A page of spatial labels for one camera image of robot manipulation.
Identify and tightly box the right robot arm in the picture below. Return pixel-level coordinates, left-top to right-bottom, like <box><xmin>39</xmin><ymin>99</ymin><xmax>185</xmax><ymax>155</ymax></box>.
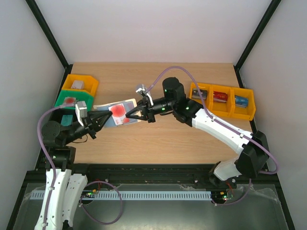
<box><xmin>126</xmin><ymin>77</ymin><xmax>269</xmax><ymax>188</ymax></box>

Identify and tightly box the yellow bin with red cards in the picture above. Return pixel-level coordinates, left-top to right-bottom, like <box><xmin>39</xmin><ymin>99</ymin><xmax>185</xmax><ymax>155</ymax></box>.
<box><xmin>209</xmin><ymin>84</ymin><xmax>235</xmax><ymax>117</ymax></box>

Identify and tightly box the yellow bin with blue cards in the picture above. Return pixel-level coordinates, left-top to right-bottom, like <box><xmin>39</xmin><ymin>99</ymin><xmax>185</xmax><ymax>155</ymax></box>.
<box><xmin>231</xmin><ymin>87</ymin><xmax>256</xmax><ymax>121</ymax></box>

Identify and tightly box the holder with red card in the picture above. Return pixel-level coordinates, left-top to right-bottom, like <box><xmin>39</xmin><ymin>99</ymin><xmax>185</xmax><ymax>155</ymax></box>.
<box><xmin>62</xmin><ymin>97</ymin><xmax>77</xmax><ymax>105</ymax></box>

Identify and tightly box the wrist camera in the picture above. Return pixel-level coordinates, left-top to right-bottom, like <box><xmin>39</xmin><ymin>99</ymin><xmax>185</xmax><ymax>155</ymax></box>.
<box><xmin>135</xmin><ymin>84</ymin><xmax>154</xmax><ymax>106</ymax></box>
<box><xmin>75</xmin><ymin>101</ymin><xmax>87</xmax><ymax>126</ymax></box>

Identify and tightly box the left black frame post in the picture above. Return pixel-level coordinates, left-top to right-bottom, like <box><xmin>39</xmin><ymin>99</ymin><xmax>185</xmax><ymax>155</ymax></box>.
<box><xmin>24</xmin><ymin>0</ymin><xmax>73</xmax><ymax>70</ymax></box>

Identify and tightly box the green bin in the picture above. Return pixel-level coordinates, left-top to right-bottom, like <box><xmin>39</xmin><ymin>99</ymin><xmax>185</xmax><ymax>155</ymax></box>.
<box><xmin>54</xmin><ymin>90</ymin><xmax>94</xmax><ymax>111</ymax></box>

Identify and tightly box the black card stack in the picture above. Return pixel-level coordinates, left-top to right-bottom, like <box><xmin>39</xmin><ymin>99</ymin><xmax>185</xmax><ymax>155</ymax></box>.
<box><xmin>191</xmin><ymin>88</ymin><xmax>208</xmax><ymax>100</ymax></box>

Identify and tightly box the white slotted cable duct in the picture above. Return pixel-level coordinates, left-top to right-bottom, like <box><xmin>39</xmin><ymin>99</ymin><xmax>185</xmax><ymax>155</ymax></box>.
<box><xmin>25</xmin><ymin>190</ymin><xmax>212</xmax><ymax>201</ymax></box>

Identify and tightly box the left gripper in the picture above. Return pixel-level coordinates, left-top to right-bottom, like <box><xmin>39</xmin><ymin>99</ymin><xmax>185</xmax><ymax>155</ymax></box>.
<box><xmin>64</xmin><ymin>110</ymin><xmax>112</xmax><ymax>145</ymax></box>

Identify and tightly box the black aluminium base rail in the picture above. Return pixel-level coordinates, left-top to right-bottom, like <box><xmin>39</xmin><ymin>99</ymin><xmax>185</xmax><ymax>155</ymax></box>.
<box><xmin>22</xmin><ymin>163</ymin><xmax>281</xmax><ymax>190</ymax></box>

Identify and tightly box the white card red circle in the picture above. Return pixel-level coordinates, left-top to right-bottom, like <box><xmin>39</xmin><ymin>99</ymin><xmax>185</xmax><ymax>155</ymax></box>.
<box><xmin>108</xmin><ymin>103</ymin><xmax>129</xmax><ymax>126</ymax></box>

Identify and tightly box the teal holder in black bin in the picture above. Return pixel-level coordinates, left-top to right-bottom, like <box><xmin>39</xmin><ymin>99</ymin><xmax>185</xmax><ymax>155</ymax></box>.
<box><xmin>60</xmin><ymin>115</ymin><xmax>73</xmax><ymax>127</ymax></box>

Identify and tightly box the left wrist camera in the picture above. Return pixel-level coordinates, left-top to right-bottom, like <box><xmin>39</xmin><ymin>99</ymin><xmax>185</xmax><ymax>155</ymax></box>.
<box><xmin>75</xmin><ymin>101</ymin><xmax>87</xmax><ymax>126</ymax></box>

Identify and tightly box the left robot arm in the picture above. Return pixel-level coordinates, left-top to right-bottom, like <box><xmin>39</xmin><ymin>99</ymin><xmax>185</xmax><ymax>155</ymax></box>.
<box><xmin>35</xmin><ymin>111</ymin><xmax>112</xmax><ymax>230</ymax></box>

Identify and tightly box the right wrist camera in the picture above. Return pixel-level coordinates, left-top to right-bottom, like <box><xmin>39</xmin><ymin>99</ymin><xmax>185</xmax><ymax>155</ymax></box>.
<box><xmin>135</xmin><ymin>84</ymin><xmax>154</xmax><ymax>106</ymax></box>

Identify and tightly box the right black frame post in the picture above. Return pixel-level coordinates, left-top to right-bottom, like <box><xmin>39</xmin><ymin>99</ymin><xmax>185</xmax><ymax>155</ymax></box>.
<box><xmin>234</xmin><ymin>0</ymin><xmax>283</xmax><ymax>70</ymax></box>

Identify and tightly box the yellow bin with black cards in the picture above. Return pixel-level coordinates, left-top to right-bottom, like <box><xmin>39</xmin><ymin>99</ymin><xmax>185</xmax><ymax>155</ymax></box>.
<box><xmin>189</xmin><ymin>82</ymin><xmax>213</xmax><ymax>111</ymax></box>

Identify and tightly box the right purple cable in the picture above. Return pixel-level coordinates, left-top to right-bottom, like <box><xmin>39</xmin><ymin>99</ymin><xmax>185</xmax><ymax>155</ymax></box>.
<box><xmin>145</xmin><ymin>66</ymin><xmax>280</xmax><ymax>207</ymax></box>

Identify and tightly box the grey holder in yellow bin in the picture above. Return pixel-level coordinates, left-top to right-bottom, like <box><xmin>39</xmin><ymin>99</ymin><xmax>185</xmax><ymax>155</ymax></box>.
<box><xmin>71</xmin><ymin>80</ymin><xmax>84</xmax><ymax>90</ymax></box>

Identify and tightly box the black frame post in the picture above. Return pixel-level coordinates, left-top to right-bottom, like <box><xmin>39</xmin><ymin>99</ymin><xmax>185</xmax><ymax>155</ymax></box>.
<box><xmin>24</xmin><ymin>0</ymin><xmax>73</xmax><ymax>70</ymax></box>
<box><xmin>234</xmin><ymin>0</ymin><xmax>283</xmax><ymax>70</ymax></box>

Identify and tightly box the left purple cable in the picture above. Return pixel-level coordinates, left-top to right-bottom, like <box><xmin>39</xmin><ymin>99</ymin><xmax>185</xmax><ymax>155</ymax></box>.
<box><xmin>37</xmin><ymin>104</ymin><xmax>123</xmax><ymax>230</ymax></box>

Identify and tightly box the purple cable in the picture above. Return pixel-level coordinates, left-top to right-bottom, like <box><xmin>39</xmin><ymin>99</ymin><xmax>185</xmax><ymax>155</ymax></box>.
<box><xmin>37</xmin><ymin>104</ymin><xmax>123</xmax><ymax>230</ymax></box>
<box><xmin>145</xmin><ymin>66</ymin><xmax>280</xmax><ymax>207</ymax></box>

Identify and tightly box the yellow bin far left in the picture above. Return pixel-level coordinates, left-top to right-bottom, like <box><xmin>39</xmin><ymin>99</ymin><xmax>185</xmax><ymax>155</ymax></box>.
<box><xmin>61</xmin><ymin>74</ymin><xmax>99</xmax><ymax>96</ymax></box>

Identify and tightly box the blue card stack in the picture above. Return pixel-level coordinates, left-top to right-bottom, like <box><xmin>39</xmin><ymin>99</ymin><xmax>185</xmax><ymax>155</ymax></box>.
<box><xmin>235</xmin><ymin>95</ymin><xmax>248</xmax><ymax>108</ymax></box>

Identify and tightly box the white card holder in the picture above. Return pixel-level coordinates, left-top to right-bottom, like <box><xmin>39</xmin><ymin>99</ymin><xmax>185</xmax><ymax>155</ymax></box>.
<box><xmin>93</xmin><ymin>98</ymin><xmax>140</xmax><ymax>128</ymax></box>

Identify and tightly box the red card stack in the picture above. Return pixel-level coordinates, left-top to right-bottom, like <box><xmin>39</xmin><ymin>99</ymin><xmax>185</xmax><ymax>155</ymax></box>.
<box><xmin>213</xmin><ymin>91</ymin><xmax>228</xmax><ymax>103</ymax></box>

